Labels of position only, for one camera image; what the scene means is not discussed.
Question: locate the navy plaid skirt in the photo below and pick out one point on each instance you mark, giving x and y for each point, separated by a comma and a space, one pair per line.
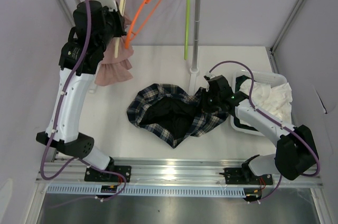
171, 114

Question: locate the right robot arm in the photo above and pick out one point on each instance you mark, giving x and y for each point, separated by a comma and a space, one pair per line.
295, 148

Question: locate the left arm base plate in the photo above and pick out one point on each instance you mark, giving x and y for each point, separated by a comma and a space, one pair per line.
112, 173

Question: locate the green plastic hanger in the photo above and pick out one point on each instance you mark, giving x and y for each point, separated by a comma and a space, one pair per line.
187, 26

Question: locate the dark green garment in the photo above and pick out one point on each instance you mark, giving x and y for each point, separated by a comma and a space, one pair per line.
243, 84

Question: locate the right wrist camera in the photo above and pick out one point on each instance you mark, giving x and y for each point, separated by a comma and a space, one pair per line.
208, 76

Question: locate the white laundry basket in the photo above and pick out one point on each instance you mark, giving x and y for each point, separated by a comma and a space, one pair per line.
272, 79

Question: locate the white crumpled garment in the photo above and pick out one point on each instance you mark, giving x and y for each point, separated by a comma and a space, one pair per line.
276, 100

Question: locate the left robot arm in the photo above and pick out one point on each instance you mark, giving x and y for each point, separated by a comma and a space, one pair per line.
95, 26

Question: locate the pink pleated skirt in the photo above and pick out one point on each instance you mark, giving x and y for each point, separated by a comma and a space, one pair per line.
115, 66

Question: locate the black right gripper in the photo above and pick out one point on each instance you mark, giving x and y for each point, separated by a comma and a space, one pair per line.
205, 107

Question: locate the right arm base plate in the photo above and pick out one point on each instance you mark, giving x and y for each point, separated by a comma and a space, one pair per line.
244, 176

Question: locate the slotted cable duct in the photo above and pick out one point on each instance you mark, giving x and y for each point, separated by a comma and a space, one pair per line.
149, 190

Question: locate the aluminium mounting rail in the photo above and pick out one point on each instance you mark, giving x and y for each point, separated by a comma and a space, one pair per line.
169, 172

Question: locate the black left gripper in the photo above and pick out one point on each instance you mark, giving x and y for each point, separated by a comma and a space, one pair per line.
119, 19

